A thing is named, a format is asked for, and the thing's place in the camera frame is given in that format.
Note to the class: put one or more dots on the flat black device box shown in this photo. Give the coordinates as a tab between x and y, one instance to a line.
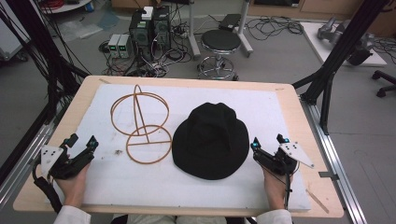
229	21

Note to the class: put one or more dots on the person's right hand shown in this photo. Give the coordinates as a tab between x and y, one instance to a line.
274	189

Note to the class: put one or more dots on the small grey metal bracket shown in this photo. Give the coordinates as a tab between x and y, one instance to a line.
328	175

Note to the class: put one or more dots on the black brimmed hat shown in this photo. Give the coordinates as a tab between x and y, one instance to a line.
211	141

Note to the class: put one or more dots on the person's left hand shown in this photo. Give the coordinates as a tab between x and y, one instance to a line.
73	189

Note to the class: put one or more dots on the thin wooden stick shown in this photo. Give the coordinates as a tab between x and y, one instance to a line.
317	201

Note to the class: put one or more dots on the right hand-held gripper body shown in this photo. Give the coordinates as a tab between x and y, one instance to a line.
288	157

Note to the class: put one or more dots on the white floor platform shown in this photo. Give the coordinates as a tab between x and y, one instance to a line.
317	43

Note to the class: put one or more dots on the black metal frame stand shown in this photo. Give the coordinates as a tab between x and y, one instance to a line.
40	46
345	43

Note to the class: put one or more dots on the grey equipment case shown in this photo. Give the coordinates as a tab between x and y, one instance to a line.
9	40

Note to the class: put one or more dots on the person's lap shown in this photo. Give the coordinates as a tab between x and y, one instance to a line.
186	219

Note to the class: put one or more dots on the black computer tower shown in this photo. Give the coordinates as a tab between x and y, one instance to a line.
162	28
141	34

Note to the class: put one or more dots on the aluminium rail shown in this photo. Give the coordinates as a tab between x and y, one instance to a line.
21	168
334	161

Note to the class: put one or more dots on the white foam mat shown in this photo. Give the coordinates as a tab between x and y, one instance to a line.
199	189

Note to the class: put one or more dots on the grey power supply unit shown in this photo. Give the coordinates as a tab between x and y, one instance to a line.
125	45
113	45

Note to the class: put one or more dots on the grey metal table leg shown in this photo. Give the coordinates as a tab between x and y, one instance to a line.
244	31
193	34

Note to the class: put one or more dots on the round white table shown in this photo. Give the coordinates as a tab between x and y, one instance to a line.
67	5

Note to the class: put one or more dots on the black office chair base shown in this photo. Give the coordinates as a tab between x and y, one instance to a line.
384	82

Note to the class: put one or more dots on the small white box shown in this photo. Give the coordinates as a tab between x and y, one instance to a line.
147	13

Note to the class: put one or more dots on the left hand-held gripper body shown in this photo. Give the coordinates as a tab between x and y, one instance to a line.
67	165

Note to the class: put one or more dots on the black round stool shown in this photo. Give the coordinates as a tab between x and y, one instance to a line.
220	40

